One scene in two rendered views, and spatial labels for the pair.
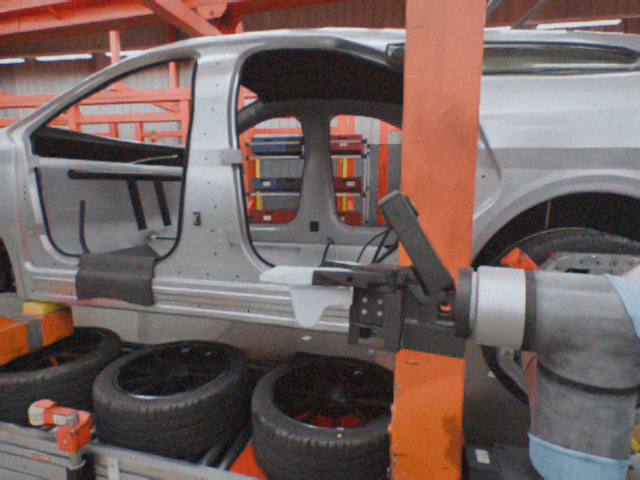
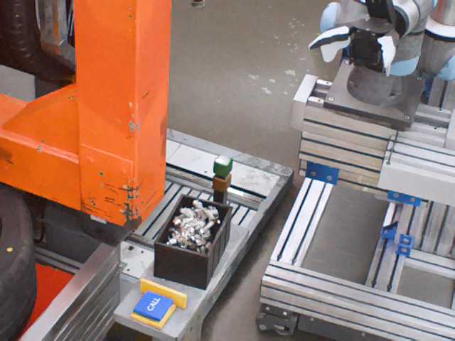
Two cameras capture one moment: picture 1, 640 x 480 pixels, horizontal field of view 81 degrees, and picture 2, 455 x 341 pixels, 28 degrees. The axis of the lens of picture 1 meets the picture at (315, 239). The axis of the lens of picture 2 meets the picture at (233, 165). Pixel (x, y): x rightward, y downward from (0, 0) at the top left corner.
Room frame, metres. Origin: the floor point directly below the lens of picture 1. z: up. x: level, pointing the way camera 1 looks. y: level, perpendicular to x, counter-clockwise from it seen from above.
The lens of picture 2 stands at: (0.49, 1.48, 2.07)
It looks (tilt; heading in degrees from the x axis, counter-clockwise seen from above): 38 degrees down; 275
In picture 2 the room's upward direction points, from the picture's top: 5 degrees clockwise
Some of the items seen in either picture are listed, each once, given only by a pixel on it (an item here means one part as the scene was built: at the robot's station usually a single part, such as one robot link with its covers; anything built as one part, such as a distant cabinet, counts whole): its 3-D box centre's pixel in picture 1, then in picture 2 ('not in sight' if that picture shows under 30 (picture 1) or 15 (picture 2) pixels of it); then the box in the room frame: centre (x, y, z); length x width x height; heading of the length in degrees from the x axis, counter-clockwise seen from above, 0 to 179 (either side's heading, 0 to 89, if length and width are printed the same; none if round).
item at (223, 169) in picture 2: not in sight; (222, 165); (0.69, -0.36, 0.64); 0.04 x 0.04 x 0.04; 75
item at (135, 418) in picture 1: (176, 390); not in sight; (1.64, 0.65, 0.39); 0.66 x 0.66 x 0.24
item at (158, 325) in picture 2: not in sight; (153, 311); (0.79, 0.00, 0.45); 0.08 x 0.08 x 0.01; 75
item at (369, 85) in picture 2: not in sight; (379, 72); (0.34, -0.54, 0.87); 0.15 x 0.15 x 0.10
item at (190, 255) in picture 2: not in sight; (193, 239); (0.73, -0.21, 0.51); 0.20 x 0.14 x 0.13; 82
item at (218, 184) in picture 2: not in sight; (221, 181); (0.69, -0.36, 0.59); 0.04 x 0.04 x 0.04; 75
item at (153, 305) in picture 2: not in sight; (153, 307); (0.79, 0.00, 0.47); 0.07 x 0.07 x 0.02; 75
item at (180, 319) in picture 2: not in sight; (185, 272); (0.74, -0.17, 0.44); 0.43 x 0.17 x 0.03; 75
